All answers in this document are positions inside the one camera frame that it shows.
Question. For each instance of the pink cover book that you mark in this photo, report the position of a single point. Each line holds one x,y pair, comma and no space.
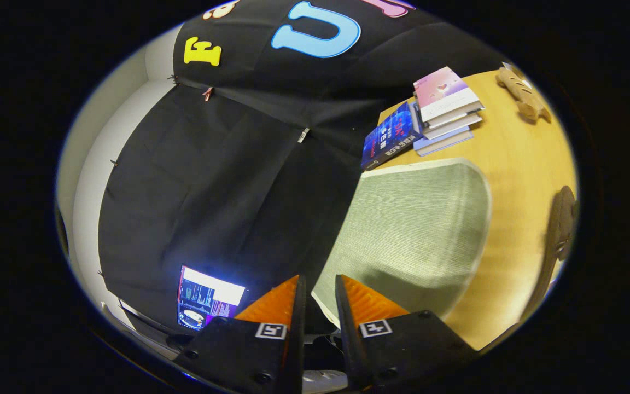
441,90

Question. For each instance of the light blue book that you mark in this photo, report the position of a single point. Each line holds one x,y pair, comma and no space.
441,143

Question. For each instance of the dark blue book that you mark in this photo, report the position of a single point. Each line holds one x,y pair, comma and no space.
391,135

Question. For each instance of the open laptop computer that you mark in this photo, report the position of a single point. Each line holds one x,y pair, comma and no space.
205,298

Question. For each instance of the brown fuzzy slipper shoe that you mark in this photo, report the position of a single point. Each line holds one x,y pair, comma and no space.
562,219

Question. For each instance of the pink clothes peg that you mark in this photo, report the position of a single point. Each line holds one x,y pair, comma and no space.
207,93

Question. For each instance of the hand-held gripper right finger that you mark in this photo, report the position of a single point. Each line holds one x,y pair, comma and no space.
345,339

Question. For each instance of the thin pale book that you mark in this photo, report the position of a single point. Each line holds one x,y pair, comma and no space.
451,125

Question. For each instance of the tan plush toy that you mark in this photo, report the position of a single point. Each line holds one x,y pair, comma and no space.
523,93

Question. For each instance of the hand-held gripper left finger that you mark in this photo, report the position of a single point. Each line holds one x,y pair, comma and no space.
298,339

